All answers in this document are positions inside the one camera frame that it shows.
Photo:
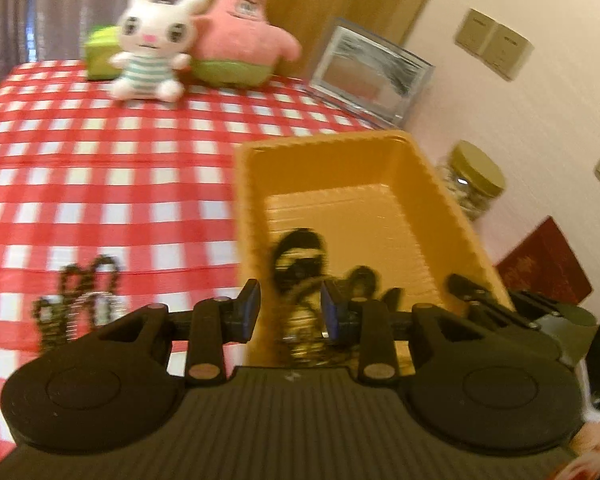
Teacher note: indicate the grey curtain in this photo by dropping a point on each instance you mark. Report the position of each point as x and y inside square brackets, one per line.
[55, 5]

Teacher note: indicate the gold pendant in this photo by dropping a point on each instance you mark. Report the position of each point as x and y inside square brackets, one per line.
[302, 322]

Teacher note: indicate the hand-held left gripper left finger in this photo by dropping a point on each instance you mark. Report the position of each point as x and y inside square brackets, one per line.
[252, 305]

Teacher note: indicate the red patterned box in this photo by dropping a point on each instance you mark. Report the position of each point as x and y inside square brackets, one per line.
[545, 265]

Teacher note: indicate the black watch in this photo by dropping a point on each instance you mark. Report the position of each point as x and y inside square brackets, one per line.
[297, 260]

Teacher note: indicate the green box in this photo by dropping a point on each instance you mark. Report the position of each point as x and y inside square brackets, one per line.
[100, 52]

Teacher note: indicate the glass jar with gold lid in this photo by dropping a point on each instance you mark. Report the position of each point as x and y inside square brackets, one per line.
[472, 175]

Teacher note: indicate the pink starfish plush toy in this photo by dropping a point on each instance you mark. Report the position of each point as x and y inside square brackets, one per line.
[240, 30]

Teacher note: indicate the red checkered tablecloth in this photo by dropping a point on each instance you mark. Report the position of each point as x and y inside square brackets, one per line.
[105, 170]

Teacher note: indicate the white rabbit plush toy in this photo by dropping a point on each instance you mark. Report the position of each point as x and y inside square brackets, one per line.
[147, 45]

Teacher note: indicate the pink patterned cloth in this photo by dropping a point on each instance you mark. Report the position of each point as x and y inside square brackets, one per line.
[597, 450]

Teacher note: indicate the silver picture frame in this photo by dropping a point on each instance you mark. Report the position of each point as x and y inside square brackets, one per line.
[370, 75]

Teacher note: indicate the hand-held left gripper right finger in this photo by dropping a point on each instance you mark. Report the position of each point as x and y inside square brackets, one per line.
[330, 312]

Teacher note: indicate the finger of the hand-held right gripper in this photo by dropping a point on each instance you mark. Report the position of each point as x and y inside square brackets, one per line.
[475, 294]
[535, 304]

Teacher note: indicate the yellow plastic tray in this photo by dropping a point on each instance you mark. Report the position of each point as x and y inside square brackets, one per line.
[340, 195]

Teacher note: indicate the beige wall switch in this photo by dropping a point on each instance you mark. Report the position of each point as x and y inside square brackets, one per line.
[475, 32]
[510, 52]

